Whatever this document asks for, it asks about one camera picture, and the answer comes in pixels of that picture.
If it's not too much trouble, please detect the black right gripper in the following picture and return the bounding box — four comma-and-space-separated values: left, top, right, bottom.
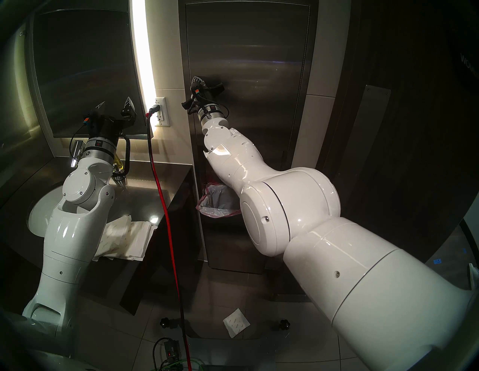
181, 76, 226, 114

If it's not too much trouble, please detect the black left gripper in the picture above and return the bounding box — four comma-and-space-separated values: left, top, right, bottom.
85, 95, 137, 139

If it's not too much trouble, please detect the stainless steel dispenser door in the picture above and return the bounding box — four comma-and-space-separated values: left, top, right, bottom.
185, 0, 311, 180

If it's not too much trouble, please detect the printed paper towel pack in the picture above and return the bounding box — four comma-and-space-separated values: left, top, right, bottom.
93, 215, 132, 260

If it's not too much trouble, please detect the plain white paper towel stack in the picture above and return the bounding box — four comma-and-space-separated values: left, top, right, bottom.
109, 221, 158, 261

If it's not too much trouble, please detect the crumpled paper towel sheet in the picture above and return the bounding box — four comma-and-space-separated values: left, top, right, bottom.
223, 308, 251, 339

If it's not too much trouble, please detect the bright vertical light strip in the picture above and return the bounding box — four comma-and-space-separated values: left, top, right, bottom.
131, 0, 157, 109

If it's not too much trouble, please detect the chrome faucet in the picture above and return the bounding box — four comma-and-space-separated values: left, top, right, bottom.
70, 140, 85, 169

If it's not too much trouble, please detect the clear pink-edged bin liner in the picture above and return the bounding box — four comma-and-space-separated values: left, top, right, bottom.
196, 183, 242, 218

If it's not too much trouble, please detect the white sink basin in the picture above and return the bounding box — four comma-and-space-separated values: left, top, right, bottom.
28, 187, 64, 242

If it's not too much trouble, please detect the stainless steel waste bin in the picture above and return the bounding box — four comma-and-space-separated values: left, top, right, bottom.
198, 209, 270, 275

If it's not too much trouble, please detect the dark vanity cabinet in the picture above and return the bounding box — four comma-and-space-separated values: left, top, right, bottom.
0, 155, 199, 318

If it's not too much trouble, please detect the dark wooden door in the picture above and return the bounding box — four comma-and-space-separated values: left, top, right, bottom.
269, 0, 479, 303

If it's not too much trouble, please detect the grey robot torso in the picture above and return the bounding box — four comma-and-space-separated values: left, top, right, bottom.
0, 307, 86, 371

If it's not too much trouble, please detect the black power adapter box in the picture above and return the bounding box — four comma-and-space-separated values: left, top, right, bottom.
163, 338, 184, 361

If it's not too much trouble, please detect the red and black power cable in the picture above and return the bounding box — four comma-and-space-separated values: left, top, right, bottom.
146, 105, 193, 371

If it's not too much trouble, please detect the white wall outlet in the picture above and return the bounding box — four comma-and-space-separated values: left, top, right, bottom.
154, 97, 171, 128

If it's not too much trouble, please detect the wall mirror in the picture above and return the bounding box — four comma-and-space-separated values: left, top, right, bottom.
26, 6, 148, 139

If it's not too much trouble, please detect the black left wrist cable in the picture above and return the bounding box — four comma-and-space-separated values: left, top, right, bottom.
112, 135, 131, 176

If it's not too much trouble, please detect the stainless steel wall panel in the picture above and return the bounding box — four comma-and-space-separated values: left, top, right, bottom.
178, 0, 319, 273

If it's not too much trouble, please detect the thin black cable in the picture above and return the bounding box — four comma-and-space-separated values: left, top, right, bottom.
153, 337, 173, 371

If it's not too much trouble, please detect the green cable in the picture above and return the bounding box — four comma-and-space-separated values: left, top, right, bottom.
161, 357, 206, 371

